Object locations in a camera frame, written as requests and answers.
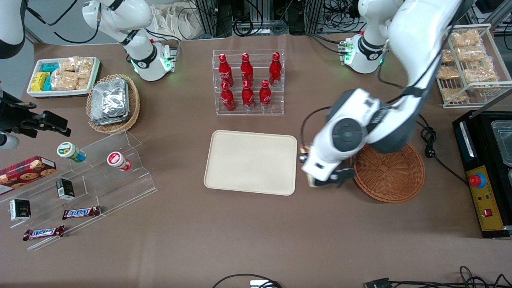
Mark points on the red cola bottle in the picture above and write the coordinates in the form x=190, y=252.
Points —
x=265, y=96
x=246, y=70
x=225, y=72
x=228, y=99
x=274, y=70
x=248, y=98

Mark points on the white cloth bag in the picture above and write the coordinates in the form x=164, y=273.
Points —
x=170, y=20

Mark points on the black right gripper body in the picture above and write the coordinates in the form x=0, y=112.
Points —
x=15, y=117

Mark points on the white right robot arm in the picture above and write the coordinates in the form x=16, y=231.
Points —
x=138, y=18

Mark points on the yellow snack pack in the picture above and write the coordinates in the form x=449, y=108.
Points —
x=39, y=81

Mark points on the triangular sandwich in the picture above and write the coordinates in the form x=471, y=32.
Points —
x=310, y=182

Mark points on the aluminium frame post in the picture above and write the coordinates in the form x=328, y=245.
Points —
x=208, y=18
x=315, y=16

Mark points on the clear acrylic stepped display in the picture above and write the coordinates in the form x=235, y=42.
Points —
x=116, y=192

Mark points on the clear rice cracker bag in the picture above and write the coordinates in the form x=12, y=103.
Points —
x=86, y=68
x=64, y=80
x=68, y=64

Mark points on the small white device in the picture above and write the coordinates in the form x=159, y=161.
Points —
x=262, y=284

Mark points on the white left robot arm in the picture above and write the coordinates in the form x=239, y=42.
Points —
x=420, y=32

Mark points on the yellow control panel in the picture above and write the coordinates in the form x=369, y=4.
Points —
x=486, y=202

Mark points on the red tartan cookie box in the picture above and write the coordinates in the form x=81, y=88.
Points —
x=26, y=171

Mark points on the oval light wicker basket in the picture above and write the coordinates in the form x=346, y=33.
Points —
x=134, y=104

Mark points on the white rectangular snack tray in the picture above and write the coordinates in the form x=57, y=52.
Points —
x=36, y=94

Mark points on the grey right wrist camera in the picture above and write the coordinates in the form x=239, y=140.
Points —
x=8, y=141

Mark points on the clear bagged pastry snack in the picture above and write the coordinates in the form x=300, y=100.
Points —
x=466, y=38
x=453, y=95
x=448, y=72
x=471, y=54
x=480, y=75
x=447, y=56

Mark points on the clear acrylic bottle rack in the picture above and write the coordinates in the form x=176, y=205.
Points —
x=256, y=112

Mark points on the silver foil pouch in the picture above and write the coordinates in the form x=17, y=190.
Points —
x=110, y=100

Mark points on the brown snickers bar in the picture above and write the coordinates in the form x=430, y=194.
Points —
x=81, y=212
x=43, y=232

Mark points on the clear plastic container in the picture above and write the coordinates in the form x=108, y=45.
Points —
x=503, y=140

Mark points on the red lid cup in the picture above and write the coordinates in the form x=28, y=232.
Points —
x=117, y=160

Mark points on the green lid cup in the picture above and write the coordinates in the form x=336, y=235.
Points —
x=70, y=151

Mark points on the cream plastic tray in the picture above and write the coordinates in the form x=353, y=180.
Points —
x=250, y=162

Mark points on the red emergency stop button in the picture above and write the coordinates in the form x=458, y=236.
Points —
x=476, y=180

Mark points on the round brown wicker basket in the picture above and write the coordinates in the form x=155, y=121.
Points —
x=392, y=176

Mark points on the teal snack pack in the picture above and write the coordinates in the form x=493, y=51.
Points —
x=50, y=67
x=47, y=83

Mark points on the small black carton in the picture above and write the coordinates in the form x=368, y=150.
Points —
x=20, y=210
x=65, y=188

